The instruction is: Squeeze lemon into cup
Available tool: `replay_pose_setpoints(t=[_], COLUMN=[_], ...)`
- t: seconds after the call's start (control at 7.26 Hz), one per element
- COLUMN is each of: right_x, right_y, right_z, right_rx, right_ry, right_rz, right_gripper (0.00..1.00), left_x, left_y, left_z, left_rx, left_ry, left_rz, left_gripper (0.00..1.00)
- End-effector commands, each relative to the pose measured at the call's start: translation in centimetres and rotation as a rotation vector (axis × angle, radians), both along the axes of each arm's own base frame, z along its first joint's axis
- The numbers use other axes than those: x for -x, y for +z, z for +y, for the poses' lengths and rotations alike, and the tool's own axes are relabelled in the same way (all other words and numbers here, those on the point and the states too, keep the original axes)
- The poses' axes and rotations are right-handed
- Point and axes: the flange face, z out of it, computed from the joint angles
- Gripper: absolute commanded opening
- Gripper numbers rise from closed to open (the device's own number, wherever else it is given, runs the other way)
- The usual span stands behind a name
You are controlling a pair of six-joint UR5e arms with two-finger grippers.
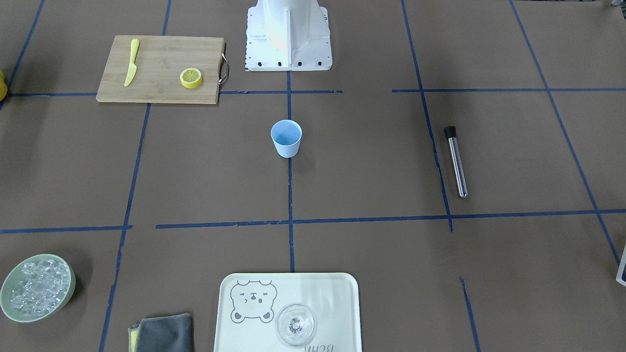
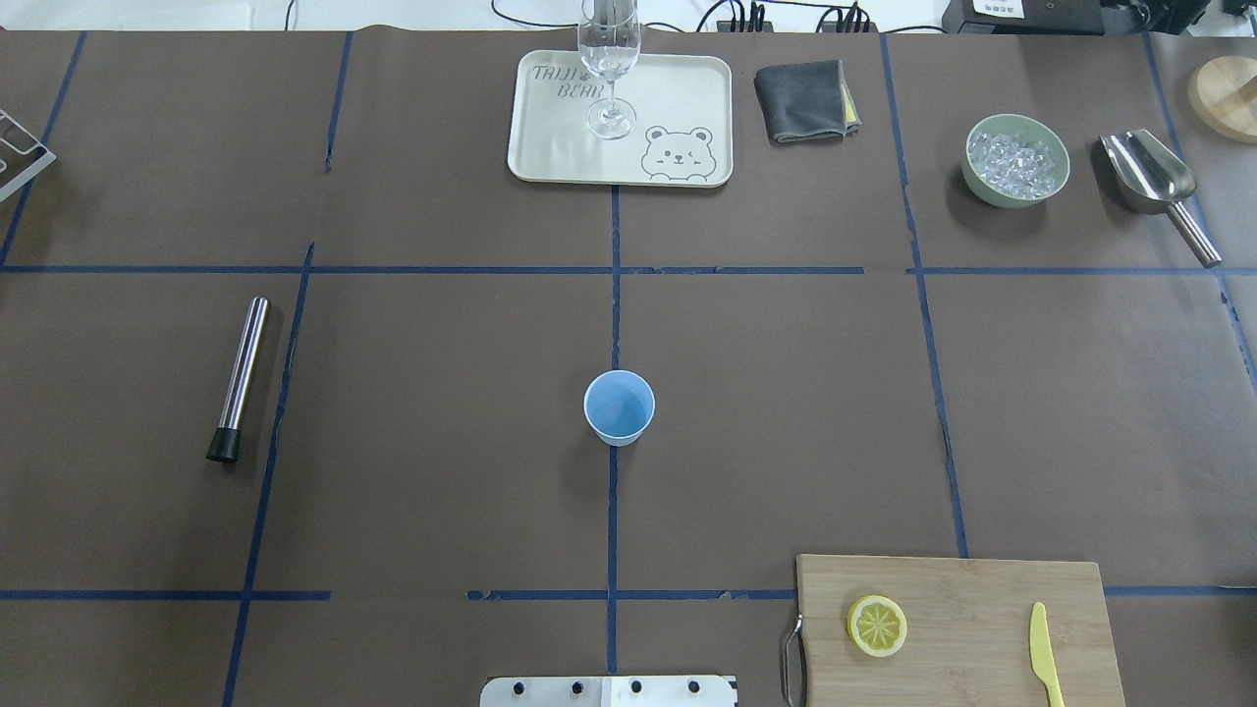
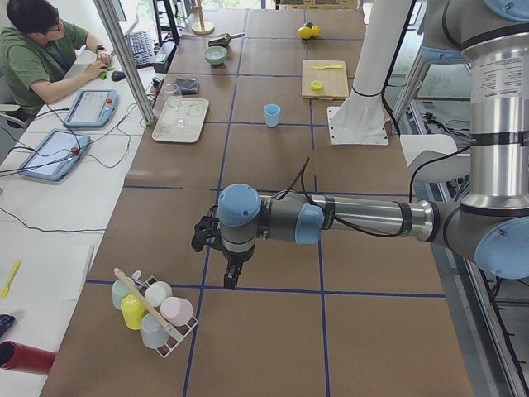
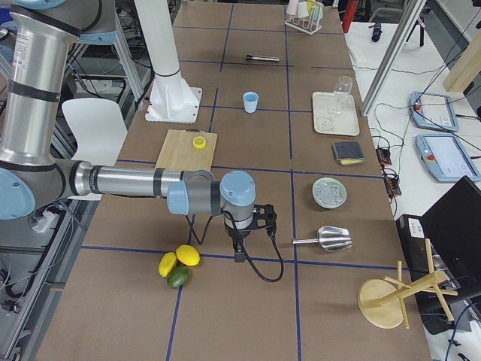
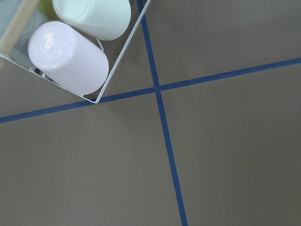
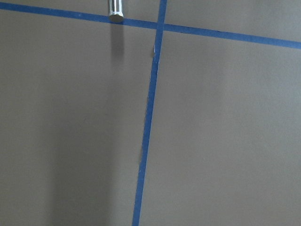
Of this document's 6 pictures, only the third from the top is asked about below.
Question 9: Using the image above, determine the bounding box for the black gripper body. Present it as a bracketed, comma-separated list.
[220, 237, 255, 265]

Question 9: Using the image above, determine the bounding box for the yellow lemon half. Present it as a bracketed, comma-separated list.
[310, 80, 323, 91]

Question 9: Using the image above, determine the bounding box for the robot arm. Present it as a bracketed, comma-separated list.
[215, 1, 528, 289]

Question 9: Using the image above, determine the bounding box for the pink cup in rack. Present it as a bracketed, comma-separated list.
[160, 296, 193, 327]

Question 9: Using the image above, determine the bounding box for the white cup in rack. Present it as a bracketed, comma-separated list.
[145, 281, 172, 308]

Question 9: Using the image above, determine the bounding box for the grey cup in rack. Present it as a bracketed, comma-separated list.
[141, 313, 169, 349]

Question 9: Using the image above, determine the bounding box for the yellow cup in rack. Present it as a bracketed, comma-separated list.
[120, 294, 148, 331]

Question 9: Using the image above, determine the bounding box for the green cup in rack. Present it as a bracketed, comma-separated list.
[112, 279, 130, 310]

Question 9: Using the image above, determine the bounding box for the light blue plastic cup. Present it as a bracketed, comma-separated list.
[263, 103, 281, 127]

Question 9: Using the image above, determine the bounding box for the beige serving tray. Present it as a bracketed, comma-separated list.
[151, 98, 209, 144]

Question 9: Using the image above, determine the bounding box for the clear wine glass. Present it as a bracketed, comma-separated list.
[163, 83, 187, 128]

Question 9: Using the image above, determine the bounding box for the dark grey folded cloth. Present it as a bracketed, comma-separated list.
[174, 78, 199, 95]

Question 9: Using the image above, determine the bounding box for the wooden cutting board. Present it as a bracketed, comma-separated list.
[302, 60, 350, 99]

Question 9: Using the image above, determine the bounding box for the green ceramic bowl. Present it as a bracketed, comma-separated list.
[203, 45, 228, 66]

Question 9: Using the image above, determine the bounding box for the far blue teach pendant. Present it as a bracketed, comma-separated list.
[64, 89, 118, 129]

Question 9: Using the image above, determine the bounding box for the blue teach pendant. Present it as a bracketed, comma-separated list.
[64, 89, 118, 129]
[18, 128, 91, 182]

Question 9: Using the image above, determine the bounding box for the near blue teach pendant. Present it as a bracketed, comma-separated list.
[18, 128, 91, 182]

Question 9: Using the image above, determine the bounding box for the black computer mouse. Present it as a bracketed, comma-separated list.
[111, 70, 126, 82]

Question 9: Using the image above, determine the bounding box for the metal scoop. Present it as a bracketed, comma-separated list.
[208, 32, 245, 47]

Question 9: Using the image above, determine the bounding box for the white chair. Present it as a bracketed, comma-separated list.
[400, 134, 470, 183]

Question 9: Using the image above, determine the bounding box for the green plastic toy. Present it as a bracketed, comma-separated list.
[98, 66, 116, 80]

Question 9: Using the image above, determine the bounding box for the yellow spatula on desk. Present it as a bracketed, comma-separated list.
[0, 260, 21, 299]

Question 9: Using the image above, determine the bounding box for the red cylinder bottle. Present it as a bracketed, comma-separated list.
[1, 341, 56, 375]

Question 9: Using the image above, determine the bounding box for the wooden mug tree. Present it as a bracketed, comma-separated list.
[191, 0, 215, 36]

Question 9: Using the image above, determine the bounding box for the black keyboard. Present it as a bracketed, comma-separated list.
[125, 31, 155, 69]

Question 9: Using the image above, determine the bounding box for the person in green shirt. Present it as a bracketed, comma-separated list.
[1, 1, 112, 117]

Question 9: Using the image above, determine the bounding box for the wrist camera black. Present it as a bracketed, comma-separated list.
[191, 204, 223, 252]

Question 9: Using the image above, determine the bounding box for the white wire cup rack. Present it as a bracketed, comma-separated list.
[113, 268, 198, 357]

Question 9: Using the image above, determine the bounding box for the white camera stand post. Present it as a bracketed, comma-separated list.
[327, 0, 415, 146]

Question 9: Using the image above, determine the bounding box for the aluminium frame post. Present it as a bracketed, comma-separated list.
[93, 0, 155, 126]

